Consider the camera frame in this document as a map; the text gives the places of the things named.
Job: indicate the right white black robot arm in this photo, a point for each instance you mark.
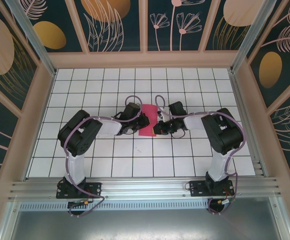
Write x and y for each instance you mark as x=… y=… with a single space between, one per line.
x=220 y=165

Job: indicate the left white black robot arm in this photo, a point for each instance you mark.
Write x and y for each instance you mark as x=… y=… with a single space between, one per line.
x=75 y=165

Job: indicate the grey metal shelf sheet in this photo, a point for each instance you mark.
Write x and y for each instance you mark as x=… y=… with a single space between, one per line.
x=144 y=225

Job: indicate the yellow power connector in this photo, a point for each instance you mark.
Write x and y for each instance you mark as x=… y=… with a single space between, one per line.
x=220 y=201
x=86 y=202

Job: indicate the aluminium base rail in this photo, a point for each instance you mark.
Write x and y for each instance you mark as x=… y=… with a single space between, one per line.
x=144 y=187

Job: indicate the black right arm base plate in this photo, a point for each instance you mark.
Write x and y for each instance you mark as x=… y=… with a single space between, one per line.
x=197 y=187

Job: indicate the aluminium side rail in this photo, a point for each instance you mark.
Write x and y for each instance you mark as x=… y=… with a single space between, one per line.
x=247 y=125

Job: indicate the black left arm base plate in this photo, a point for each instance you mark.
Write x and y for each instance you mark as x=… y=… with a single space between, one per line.
x=94 y=188

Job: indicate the aluminium corner post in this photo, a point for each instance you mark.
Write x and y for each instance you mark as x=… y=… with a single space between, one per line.
x=34 y=42
x=250 y=37

